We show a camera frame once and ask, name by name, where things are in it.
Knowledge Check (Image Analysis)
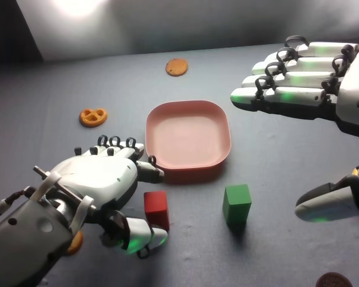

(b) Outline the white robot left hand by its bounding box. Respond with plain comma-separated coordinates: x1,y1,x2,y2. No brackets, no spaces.
46,134,169,259

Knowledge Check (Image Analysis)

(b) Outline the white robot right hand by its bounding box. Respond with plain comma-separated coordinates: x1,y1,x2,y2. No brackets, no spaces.
229,31,359,224

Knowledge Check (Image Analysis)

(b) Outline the red block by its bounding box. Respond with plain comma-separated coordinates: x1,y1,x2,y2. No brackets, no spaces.
143,191,171,231

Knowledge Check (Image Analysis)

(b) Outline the green block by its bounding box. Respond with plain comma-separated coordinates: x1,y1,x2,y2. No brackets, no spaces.
222,184,252,225

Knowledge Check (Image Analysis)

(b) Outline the pink plastic plate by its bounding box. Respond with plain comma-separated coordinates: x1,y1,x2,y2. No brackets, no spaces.
145,100,231,177

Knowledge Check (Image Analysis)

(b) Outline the orange toy pretzel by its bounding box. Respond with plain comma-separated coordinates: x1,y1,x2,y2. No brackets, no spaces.
79,107,108,129

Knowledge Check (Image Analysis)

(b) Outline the beige round toy cookie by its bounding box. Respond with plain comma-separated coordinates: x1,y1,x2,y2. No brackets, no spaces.
65,230,84,255

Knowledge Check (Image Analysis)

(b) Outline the round orange toy cookie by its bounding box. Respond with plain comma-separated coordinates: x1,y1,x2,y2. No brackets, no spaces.
165,58,188,77

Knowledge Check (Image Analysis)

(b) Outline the grey table cloth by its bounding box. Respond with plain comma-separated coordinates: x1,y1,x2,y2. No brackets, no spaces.
0,41,359,287

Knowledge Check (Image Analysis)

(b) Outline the brown chocolate toy cookie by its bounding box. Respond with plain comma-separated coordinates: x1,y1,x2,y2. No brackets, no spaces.
315,271,353,287

